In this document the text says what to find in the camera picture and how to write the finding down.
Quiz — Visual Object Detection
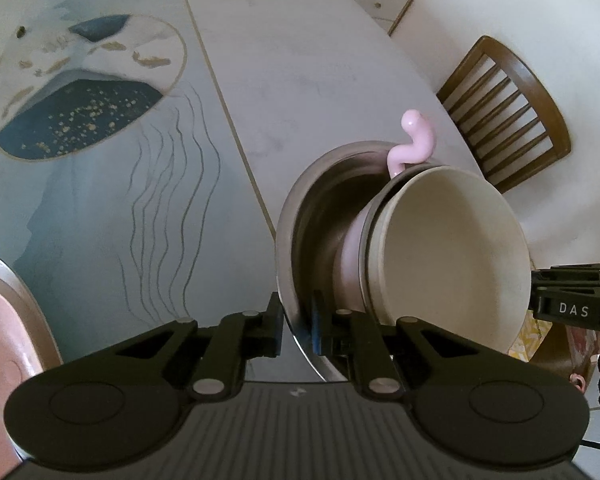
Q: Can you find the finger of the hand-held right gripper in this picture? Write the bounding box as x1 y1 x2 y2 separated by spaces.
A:
530 262 600 291

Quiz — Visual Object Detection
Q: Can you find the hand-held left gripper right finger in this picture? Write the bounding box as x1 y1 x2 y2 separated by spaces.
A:
310 292 461 403

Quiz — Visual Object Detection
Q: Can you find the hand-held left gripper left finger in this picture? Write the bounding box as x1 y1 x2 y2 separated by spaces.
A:
115 290 283 401

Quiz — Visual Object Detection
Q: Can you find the large steel bowl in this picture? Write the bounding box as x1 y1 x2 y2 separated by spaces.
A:
275 141 531 383

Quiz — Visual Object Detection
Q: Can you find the cream bowl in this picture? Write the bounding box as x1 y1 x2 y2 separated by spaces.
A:
367 165 530 356

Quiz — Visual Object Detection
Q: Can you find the pink steel-lined bowl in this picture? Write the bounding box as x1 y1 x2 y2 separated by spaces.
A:
337 109 438 318

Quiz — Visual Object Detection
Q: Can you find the large white plate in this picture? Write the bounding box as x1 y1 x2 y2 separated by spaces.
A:
0 247 65 466

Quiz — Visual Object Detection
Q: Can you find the pink animal-shaped plate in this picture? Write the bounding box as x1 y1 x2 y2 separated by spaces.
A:
0 285 46 466

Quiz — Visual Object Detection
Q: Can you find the yellow patterned cloth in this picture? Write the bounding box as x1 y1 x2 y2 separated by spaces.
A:
510 310 551 362

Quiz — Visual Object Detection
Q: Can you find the wooden slat-back chair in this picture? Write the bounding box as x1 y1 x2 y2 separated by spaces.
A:
436 35 573 195

